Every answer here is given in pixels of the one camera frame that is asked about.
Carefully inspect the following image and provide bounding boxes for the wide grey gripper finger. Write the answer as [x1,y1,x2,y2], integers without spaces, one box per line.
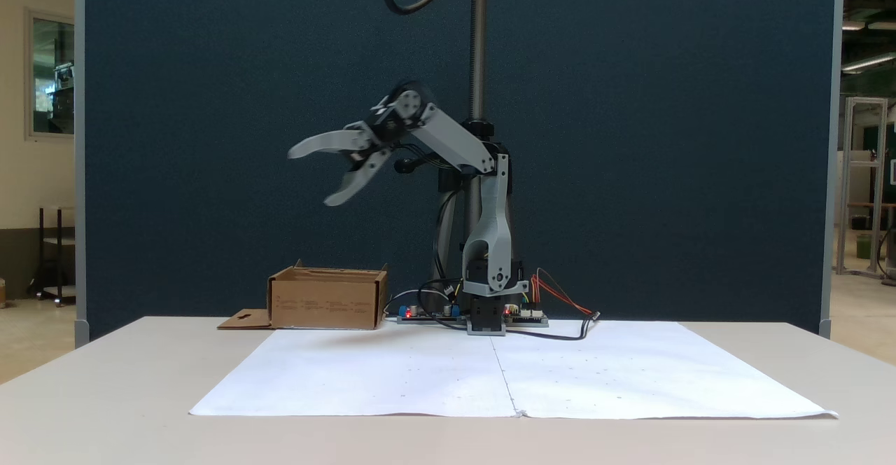
[288,123,374,160]

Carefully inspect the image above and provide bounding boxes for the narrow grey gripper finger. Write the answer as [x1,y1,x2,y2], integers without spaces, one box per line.
[323,148,393,207]

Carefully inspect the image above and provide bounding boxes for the black tripod with metal pole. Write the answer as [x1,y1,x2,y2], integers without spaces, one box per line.
[394,0,515,319]

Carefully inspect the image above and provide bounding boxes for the brown cardboard box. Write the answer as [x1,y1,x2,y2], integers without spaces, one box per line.
[218,261,390,331]

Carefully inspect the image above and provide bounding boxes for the dark blue partition panel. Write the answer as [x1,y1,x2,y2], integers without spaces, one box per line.
[75,0,844,347]

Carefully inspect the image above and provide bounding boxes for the circuit board with blue terminals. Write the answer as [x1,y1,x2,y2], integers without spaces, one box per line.
[397,303,467,324]

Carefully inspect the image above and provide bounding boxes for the white paper sheet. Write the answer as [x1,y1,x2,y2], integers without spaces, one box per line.
[189,321,839,420]

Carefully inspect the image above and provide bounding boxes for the circuit board with white connectors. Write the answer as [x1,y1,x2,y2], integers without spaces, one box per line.
[505,305,549,328]

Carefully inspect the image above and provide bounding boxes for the black shelf cart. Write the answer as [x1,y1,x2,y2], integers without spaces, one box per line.
[28,206,76,307]

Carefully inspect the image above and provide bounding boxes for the long ceiling light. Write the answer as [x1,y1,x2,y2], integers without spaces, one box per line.
[842,52,896,74]

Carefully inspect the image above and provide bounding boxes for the orange and red wires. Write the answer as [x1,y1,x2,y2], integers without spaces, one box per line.
[531,268,594,316]

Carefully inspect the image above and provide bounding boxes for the black power cable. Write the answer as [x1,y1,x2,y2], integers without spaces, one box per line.
[507,311,601,342]

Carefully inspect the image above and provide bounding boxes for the framed wall window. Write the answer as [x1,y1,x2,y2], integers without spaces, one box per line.
[24,8,76,142]

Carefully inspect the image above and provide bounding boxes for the aluminium profile frame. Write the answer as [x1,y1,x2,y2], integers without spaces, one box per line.
[836,97,888,278]

